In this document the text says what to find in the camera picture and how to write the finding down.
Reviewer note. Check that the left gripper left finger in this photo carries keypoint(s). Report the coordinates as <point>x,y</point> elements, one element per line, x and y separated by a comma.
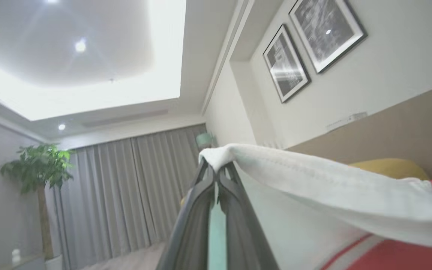
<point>193,225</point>

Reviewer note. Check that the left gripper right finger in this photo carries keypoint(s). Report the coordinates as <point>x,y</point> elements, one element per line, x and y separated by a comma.
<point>242,232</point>

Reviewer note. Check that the red shorts with white waistband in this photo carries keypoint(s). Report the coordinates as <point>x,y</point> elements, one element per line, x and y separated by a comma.
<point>332,187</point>

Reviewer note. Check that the grey curtain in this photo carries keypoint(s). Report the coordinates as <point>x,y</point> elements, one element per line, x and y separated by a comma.
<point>126,195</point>

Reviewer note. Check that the teal lamp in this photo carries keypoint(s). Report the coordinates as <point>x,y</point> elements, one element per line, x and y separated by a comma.
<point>205,140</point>

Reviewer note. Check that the yellow cushion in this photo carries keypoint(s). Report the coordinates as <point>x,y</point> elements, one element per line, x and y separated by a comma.
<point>392,168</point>

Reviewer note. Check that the round ceiling spotlight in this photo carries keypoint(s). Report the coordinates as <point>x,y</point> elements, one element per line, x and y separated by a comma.
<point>62,126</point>

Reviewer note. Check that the green potted plant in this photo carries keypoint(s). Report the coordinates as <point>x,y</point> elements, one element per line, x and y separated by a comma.
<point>39,165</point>

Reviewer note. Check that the low cabinet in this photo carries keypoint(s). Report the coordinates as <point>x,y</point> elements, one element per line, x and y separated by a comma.
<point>24,263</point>

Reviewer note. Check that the small framed grey picture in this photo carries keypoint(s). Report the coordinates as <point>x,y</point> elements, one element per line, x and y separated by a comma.
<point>285,63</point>

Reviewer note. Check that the small white ornament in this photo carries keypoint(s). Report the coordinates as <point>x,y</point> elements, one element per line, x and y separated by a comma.
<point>16,255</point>

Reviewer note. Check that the large framed grey picture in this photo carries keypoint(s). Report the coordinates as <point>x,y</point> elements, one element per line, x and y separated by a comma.
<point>326,30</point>

